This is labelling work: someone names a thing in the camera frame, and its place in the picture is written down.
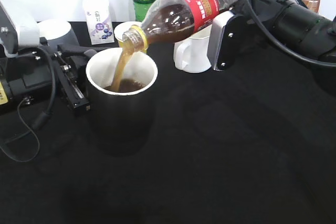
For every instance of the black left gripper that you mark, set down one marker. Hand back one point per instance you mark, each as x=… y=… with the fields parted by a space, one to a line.
x=69 y=63

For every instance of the brown tea bottle red label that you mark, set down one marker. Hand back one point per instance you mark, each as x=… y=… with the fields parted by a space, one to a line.
x=175 y=20

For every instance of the black paper cup white inside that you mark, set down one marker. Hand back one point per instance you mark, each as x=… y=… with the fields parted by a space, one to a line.
x=121 y=122

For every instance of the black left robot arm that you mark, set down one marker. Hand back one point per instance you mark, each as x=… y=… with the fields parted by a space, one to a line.
x=28 y=76

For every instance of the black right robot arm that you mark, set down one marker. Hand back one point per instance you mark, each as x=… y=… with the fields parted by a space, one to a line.
x=291 y=27

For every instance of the black cup behind left gripper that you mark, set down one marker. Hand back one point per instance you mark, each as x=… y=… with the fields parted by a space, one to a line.
x=56 y=32

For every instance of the small white paper cup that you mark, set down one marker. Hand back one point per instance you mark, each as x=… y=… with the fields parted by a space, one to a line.
x=131 y=36

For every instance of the white blueberry milk carton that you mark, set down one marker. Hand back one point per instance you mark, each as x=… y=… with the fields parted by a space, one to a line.
x=98 y=21

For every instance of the white ceramic mug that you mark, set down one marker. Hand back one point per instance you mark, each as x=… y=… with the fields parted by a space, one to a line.
x=190 y=55

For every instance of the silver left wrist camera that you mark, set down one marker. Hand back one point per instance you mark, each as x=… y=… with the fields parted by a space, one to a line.
x=19 y=29

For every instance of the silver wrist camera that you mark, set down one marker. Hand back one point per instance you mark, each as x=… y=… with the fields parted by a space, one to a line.
x=226 y=39
x=19 y=29

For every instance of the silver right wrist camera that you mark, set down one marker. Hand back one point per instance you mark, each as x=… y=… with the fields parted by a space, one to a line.
x=226 y=39

